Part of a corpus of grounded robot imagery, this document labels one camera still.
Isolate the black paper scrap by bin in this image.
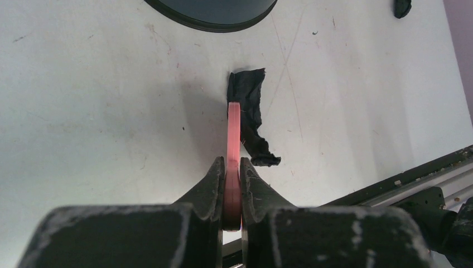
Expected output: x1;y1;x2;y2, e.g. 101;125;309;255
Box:
227;68;281;167

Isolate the aluminium front rail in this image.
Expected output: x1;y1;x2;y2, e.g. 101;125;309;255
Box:
361;160;472;210

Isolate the pink hand brush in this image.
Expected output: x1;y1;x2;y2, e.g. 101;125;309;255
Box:
223;102;242;231

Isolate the black paper scrap right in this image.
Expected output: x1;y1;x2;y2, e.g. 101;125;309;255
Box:
393;0;412;19

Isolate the dark blue gold-rimmed bin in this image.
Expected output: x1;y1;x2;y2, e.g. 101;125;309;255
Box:
145;0;277;33

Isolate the black mounting base plate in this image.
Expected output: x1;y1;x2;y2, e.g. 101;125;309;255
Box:
221;145;473;268

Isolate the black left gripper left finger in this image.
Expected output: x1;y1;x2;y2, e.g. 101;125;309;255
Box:
18;157;225;267

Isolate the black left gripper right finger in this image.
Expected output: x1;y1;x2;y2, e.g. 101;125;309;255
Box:
240;157;434;267

